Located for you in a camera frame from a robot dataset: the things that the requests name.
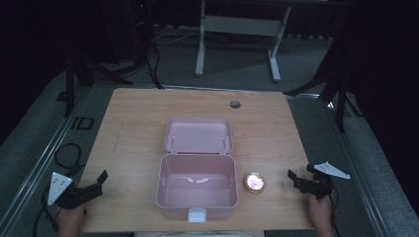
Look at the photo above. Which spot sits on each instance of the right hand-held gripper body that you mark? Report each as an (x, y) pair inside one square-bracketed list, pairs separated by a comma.
[(321, 184)]

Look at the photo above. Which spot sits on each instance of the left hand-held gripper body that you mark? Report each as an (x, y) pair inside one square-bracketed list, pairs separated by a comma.
[(70, 196)]

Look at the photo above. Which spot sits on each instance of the small round gold-rimmed tin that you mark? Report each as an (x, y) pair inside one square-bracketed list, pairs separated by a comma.
[(254, 182)]

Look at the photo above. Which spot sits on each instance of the pink plastic lidded box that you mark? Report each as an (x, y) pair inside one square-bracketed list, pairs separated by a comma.
[(197, 171)]

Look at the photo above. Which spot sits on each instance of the person's left hand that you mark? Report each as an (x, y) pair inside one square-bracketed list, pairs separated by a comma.
[(70, 220)]

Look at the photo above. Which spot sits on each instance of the person's right hand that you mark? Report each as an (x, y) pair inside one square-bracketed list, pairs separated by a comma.
[(321, 214)]

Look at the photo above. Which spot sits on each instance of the black tripod stand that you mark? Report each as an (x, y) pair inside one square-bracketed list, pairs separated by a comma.
[(341, 98), (70, 85)]

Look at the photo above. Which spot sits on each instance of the dark computer tower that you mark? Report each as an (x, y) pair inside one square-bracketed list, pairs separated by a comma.
[(142, 26)]

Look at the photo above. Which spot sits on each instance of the white metal desk frame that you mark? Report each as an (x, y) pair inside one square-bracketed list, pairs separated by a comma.
[(240, 26)]

